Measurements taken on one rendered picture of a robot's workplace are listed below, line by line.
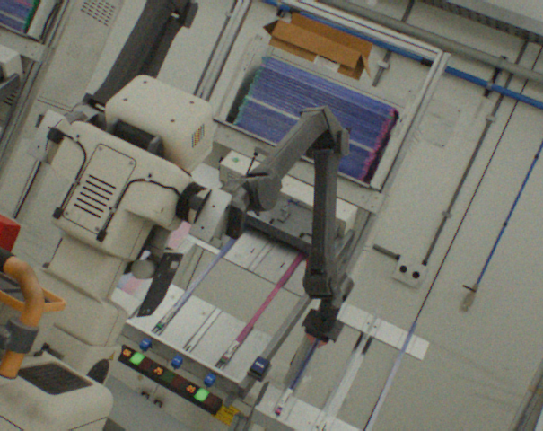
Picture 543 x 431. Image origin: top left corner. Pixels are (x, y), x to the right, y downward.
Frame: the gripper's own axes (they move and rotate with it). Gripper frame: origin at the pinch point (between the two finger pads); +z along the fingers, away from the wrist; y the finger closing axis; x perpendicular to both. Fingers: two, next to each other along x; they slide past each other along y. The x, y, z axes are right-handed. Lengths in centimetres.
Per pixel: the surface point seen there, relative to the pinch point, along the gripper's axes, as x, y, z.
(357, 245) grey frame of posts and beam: -54, 5, 12
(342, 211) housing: -55, 14, 1
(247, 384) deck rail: 13.7, 12.4, 12.9
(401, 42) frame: -101, 20, -38
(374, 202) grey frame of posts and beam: -63, 6, -1
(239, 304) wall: -125, 62, 160
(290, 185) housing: -57, 34, 3
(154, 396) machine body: 6, 43, 56
